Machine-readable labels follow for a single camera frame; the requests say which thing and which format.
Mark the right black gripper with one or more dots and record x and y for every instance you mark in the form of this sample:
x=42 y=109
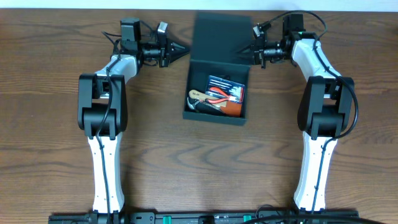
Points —
x=254 y=53

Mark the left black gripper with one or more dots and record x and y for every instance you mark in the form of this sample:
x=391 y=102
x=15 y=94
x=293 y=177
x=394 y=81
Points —
x=165 y=51

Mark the dark green box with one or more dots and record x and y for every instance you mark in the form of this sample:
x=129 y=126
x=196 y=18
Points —
x=216 y=41

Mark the blue drill bit case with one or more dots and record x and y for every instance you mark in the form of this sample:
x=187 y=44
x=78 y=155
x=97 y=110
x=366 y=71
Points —
x=229 y=87

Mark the small claw hammer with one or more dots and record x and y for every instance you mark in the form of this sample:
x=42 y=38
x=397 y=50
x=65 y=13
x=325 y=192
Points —
x=203 y=107

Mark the orange scraper wooden handle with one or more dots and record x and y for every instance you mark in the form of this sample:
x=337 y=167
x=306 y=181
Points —
x=229 y=108

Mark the red handled pliers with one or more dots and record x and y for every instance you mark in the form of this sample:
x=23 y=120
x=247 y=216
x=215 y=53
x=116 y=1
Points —
x=222 y=96

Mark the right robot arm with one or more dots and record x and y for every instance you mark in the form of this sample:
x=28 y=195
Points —
x=328 y=110

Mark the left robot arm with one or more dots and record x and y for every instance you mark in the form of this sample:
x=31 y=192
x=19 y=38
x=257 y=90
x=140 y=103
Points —
x=102 y=102

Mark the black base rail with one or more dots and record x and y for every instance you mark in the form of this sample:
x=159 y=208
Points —
x=262 y=215

